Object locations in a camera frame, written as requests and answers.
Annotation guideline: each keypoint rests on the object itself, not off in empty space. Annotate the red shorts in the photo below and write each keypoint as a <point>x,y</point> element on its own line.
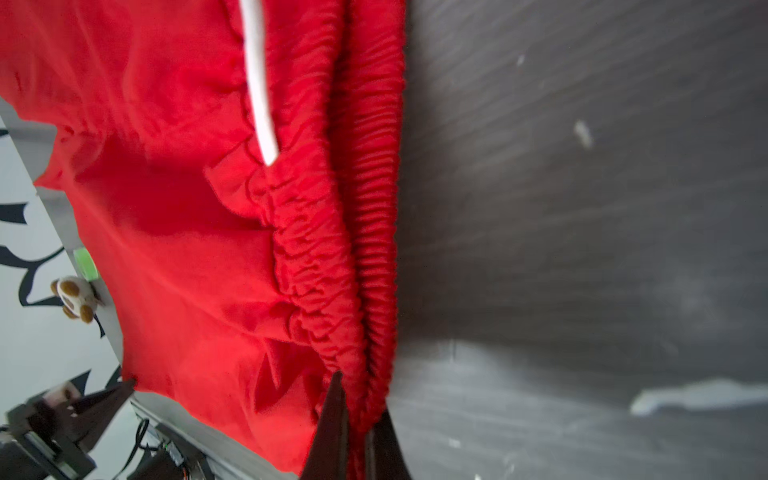
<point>232,168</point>

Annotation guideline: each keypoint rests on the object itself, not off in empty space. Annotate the green tape roll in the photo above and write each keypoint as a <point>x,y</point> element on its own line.
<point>85,264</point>

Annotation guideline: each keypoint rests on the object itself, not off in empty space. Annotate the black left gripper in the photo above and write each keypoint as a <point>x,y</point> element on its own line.
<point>57,430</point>

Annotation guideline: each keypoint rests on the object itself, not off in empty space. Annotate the brown white paw toy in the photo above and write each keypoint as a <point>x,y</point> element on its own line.
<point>80,300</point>

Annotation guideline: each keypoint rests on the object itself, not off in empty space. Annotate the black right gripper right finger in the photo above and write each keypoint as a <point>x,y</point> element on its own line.
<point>383,455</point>

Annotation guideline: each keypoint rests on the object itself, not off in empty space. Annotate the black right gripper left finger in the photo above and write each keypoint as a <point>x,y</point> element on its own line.
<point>327,459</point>

